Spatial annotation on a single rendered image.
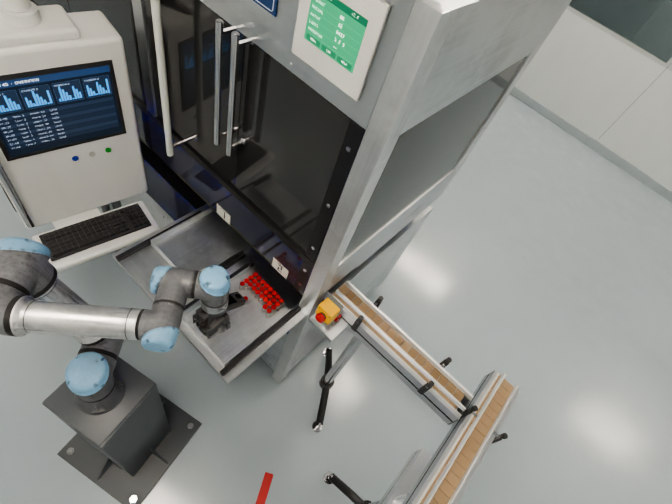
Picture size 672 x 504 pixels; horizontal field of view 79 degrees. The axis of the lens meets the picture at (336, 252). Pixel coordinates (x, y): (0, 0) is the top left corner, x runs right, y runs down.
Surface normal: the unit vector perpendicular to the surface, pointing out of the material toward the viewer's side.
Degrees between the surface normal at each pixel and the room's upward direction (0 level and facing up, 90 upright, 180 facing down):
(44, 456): 0
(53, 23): 0
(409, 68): 90
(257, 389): 0
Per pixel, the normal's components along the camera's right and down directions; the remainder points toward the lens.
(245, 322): 0.25, -0.56
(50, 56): 0.60, 0.73
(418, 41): -0.65, 0.51
